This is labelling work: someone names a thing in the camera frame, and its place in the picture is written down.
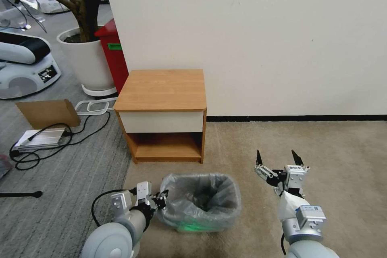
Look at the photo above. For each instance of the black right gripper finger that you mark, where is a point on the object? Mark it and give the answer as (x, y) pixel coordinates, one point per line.
(297, 158)
(265, 171)

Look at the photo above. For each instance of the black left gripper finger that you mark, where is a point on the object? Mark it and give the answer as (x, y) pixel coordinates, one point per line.
(160, 204)
(163, 195)

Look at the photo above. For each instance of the clear grey garbage bag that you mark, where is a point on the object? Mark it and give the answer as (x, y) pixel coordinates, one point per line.
(181, 200)

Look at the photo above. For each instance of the small grey trash can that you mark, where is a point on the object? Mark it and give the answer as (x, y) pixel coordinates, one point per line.
(196, 227)

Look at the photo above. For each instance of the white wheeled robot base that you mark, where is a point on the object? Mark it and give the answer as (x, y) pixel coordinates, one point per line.
(21, 64)

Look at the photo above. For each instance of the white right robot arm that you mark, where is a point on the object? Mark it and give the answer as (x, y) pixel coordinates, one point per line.
(305, 233)

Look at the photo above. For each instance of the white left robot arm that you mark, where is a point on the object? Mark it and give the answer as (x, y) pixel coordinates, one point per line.
(115, 233)

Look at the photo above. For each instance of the white plastic bag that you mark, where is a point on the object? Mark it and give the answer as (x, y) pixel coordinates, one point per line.
(54, 4)

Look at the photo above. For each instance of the black baseboard strip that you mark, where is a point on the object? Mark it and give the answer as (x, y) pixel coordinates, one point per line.
(296, 117)

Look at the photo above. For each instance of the white nightstand drawer front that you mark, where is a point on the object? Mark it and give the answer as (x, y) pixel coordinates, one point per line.
(160, 122)

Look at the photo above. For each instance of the wooden nightstand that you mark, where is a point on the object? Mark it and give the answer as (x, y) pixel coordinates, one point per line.
(163, 88)

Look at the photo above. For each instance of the silver metal power box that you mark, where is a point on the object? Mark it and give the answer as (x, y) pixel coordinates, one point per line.
(40, 138)

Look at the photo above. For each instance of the black floor rod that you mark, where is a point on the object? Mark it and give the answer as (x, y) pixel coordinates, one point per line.
(21, 194)

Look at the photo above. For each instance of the brown cardboard sheet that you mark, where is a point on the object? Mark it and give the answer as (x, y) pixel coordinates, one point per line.
(50, 113)

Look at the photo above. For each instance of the red box with green label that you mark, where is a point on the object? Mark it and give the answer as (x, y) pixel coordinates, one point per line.
(116, 55)

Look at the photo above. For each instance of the white plant pot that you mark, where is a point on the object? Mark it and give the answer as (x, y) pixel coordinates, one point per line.
(87, 61)

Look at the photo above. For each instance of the brown tree trunk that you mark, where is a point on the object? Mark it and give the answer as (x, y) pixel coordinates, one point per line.
(86, 7)

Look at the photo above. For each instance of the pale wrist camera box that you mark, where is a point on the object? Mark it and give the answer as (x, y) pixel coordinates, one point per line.
(294, 176)
(144, 191)

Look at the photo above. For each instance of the white plastic frame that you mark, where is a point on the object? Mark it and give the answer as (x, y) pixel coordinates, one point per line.
(92, 110)

